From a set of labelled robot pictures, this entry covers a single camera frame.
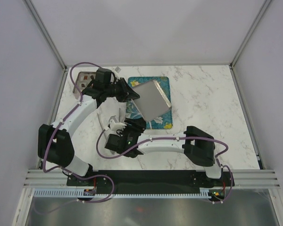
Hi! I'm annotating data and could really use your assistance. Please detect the pink box lid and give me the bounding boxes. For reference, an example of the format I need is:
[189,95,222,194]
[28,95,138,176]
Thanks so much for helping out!
[132,80,172,122]

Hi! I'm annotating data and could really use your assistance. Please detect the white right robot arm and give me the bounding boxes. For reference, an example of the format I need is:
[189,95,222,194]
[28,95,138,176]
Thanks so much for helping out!
[105,118,228,186]

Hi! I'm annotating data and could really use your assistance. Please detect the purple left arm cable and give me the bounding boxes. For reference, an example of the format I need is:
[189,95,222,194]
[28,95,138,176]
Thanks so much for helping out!
[34,61,116,216]

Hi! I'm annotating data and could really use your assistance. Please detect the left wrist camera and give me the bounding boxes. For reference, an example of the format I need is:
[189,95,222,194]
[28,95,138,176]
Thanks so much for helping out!
[111,66,121,80]

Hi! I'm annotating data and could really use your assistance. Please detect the white heart chocolate top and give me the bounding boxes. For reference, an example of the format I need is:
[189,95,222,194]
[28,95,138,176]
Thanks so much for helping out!
[131,81,139,87]

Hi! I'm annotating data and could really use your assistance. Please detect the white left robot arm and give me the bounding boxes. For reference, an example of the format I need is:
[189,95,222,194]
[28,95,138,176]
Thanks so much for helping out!
[38,68,140,186]

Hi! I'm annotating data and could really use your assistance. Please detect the pink chocolate box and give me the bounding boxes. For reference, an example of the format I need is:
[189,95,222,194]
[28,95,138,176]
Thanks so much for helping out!
[75,72,96,91]

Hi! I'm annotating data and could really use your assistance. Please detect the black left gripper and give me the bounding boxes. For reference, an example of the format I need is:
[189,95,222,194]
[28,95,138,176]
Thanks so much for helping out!
[105,79,140,104]

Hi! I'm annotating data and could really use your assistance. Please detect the aluminium frame rail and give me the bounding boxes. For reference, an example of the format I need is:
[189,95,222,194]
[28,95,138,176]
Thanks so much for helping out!
[23,0,67,71]

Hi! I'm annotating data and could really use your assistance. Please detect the teal floral tray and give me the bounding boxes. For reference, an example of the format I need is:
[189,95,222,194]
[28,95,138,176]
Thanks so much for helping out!
[125,76,173,129]

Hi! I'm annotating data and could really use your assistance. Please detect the white slotted cable duct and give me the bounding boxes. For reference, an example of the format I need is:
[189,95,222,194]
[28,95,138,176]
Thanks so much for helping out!
[33,188,226,199]

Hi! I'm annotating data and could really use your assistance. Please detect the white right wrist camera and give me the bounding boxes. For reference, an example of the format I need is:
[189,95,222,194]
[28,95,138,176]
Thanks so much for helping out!
[108,116,126,132]

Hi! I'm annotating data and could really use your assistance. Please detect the metal serving tongs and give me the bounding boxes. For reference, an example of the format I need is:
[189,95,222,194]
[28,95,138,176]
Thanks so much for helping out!
[97,108,122,141]

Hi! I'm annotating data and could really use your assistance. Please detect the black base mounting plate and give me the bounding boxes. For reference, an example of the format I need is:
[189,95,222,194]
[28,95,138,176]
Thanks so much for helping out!
[66,169,234,195]

